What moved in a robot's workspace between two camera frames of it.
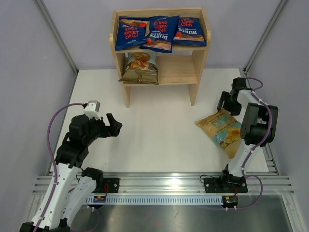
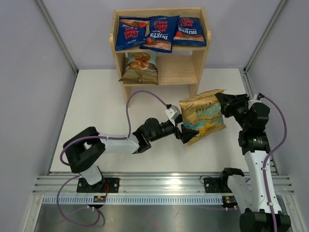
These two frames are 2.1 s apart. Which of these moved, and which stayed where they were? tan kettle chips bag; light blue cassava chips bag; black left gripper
Moved: black left gripper; tan kettle chips bag
Stayed: light blue cassava chips bag
